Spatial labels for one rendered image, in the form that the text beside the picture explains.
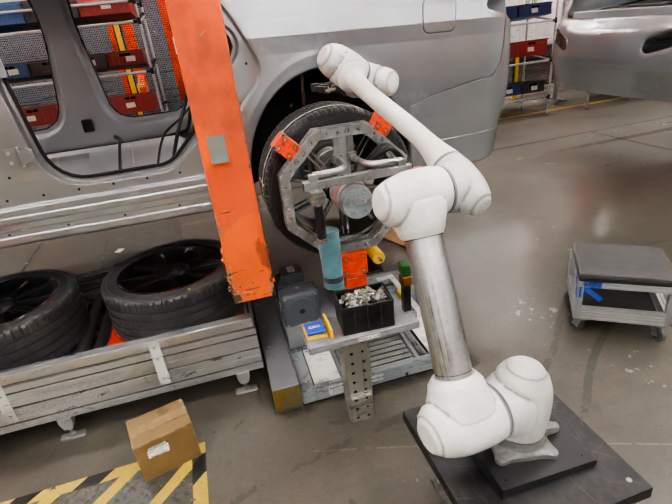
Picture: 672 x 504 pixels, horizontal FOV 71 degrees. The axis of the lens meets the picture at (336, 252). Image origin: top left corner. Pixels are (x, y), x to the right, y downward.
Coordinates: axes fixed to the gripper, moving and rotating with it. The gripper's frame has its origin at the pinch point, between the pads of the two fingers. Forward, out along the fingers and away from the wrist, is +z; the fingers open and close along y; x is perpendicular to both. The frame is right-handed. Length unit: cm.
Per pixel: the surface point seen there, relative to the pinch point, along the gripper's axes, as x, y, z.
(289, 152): -18.4, -22.7, -2.8
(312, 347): -77, -55, -34
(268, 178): -28.2, -28.2, 9.7
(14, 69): 46, -36, 441
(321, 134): -15.3, -10.2, -8.9
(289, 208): -41.7, -26.2, 3.9
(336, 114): -11.5, 2.1, -5.1
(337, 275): -70, -25, -15
